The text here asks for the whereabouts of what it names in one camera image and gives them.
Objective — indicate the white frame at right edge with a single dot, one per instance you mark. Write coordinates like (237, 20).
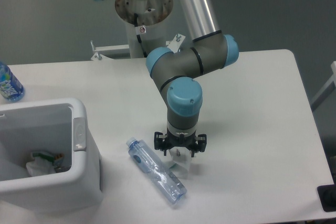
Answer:
(324, 91)

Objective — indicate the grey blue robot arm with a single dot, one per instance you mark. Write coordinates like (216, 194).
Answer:
(175, 73)

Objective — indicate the white green trash in can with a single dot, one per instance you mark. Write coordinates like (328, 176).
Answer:
(45, 163)

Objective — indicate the blue labelled water bottle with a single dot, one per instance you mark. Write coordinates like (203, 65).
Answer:
(11, 88)

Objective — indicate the white metal base bracket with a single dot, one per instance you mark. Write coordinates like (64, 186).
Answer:
(126, 52)

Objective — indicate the black clamp at table edge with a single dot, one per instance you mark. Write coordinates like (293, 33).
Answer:
(327, 197)

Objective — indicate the white plastic trash can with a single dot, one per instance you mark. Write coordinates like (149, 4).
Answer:
(54, 126)

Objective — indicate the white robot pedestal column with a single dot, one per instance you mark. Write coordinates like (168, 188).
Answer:
(145, 21)

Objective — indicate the clear plastic bottle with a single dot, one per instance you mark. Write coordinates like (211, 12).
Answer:
(160, 175)

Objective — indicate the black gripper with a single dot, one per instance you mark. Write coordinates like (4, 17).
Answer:
(165, 142)

